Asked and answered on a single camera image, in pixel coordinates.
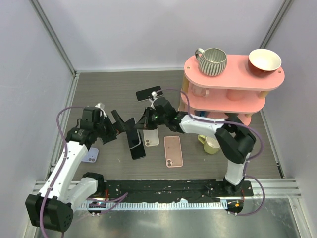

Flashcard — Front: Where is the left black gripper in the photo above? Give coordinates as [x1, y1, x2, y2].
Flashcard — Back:
[94, 110, 130, 144]

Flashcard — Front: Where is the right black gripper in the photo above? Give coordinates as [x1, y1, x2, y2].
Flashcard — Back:
[136, 107, 168, 130]

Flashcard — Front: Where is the phone with white edge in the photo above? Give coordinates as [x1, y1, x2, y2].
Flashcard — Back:
[126, 126, 141, 149]

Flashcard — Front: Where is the beige phone case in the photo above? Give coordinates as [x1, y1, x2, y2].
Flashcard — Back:
[143, 129, 159, 147]

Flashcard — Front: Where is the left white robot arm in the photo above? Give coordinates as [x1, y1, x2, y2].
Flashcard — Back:
[25, 104, 128, 237]

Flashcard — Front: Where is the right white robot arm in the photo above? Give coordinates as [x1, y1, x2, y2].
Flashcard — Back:
[135, 97, 256, 196]

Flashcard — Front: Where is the black phone silver edge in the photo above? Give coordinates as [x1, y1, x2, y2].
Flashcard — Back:
[135, 86, 163, 102]

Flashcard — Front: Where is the lilac phone case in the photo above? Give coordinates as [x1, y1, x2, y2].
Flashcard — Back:
[82, 147, 99, 163]

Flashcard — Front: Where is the pink phone case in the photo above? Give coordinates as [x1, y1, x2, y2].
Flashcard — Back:
[164, 136, 183, 168]

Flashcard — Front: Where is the clear pink glass cup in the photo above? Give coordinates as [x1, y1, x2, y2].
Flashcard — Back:
[191, 85, 210, 97]

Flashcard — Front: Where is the black mounting plate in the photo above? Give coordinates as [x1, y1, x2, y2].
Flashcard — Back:
[90, 179, 254, 203]

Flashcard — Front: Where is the yellow green mug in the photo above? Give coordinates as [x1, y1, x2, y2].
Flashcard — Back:
[198, 135, 220, 155]

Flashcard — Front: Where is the grey striped mug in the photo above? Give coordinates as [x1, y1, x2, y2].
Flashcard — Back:
[195, 48, 227, 77]

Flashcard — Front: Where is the pink three-tier shelf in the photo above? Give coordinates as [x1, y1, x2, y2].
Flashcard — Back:
[179, 55, 285, 125]

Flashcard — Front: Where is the red white bowl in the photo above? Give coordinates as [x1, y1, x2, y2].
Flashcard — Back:
[248, 49, 282, 77]

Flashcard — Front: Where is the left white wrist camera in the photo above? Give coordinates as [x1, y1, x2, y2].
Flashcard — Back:
[95, 103, 107, 117]

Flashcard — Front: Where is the white slotted cable duct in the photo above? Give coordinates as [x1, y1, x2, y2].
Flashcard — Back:
[77, 200, 227, 211]

